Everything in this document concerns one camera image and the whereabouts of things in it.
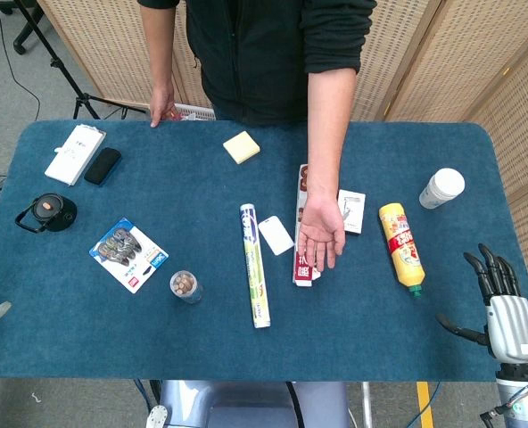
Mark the silver black robot right hand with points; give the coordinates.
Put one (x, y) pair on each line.
(511, 325)

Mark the person's right hand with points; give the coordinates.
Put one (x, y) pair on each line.
(161, 104)

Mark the person's left hand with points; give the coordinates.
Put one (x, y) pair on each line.
(321, 223)

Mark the person's right forearm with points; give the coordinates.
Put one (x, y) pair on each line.
(157, 49)

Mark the person's left forearm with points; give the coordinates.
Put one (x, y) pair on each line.
(331, 134)

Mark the person's black jacket torso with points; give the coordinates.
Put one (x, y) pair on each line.
(255, 53)

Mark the small white box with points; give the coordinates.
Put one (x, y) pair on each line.
(353, 214)

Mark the white plastic basket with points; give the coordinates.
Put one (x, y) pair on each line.
(199, 111)

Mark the white rounded card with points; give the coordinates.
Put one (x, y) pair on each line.
(275, 235)

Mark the red white long carton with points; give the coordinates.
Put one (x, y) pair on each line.
(303, 273)

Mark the woven rattan folding screen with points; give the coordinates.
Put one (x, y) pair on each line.
(112, 49)
(460, 62)

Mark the long cling film box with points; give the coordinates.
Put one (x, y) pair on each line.
(255, 267)

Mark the black glasses case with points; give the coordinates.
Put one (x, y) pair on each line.
(102, 166)

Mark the yellow sauce squeeze bottle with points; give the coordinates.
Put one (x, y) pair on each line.
(404, 249)

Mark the yellow sticky note pad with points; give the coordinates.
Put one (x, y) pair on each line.
(241, 147)

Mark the white flat paper box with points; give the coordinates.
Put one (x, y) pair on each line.
(74, 155)

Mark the black tripod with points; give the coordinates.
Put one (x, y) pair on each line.
(61, 67)

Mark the clear jar with brown contents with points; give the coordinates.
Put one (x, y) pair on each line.
(184, 285)

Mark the binder clips blister pack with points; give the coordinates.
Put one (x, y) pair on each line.
(128, 255)

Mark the black office chair base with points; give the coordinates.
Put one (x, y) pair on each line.
(23, 31)

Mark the blue carpet table mat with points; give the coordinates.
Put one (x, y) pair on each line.
(201, 348)

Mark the grey blue robot torso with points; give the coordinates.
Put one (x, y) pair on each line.
(246, 405)

